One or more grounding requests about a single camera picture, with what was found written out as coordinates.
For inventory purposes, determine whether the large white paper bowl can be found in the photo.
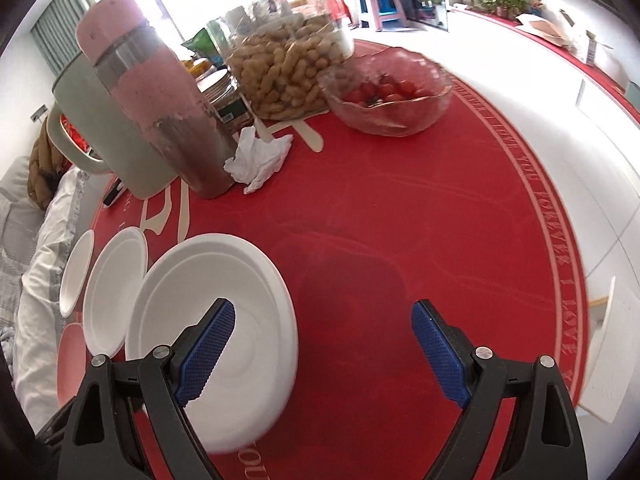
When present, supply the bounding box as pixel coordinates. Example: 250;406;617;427
125;233;298;454

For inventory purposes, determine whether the medium white paper bowl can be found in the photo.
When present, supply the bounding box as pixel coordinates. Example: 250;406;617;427
82;226;149;358

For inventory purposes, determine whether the pink plastic plate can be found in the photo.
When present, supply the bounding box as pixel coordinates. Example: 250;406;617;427
56;323;87;408

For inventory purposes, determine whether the small white paper bowl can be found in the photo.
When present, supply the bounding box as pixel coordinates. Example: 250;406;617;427
58;229;94;318

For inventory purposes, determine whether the round red table mat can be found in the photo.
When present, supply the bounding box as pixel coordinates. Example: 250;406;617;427
92;80;588;479

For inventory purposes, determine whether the black remote control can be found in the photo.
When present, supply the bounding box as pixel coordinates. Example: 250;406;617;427
102;178;127;208

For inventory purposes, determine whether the brown knotted cushion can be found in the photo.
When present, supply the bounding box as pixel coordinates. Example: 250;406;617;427
27;124;72;210

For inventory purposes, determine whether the crumpled white tissue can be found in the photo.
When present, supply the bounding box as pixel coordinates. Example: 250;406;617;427
224;127;293;194

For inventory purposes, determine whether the pale green electric kettle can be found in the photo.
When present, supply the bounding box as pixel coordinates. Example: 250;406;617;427
47;53;177;200

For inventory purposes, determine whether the pink steel thermos bottle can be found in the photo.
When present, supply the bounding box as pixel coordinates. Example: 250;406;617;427
76;0;235;200

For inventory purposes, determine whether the red long counter runner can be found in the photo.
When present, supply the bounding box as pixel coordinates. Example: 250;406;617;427
447;4;639;124

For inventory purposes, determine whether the glass bowl with tomatoes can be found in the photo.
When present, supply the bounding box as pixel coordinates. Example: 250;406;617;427
318;47;454;138

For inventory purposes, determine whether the jar of peanuts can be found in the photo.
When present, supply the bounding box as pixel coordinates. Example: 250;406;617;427
207;0;355;122

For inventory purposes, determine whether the pink plastic stool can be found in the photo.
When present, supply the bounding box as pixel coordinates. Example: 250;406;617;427
359;0;408;32

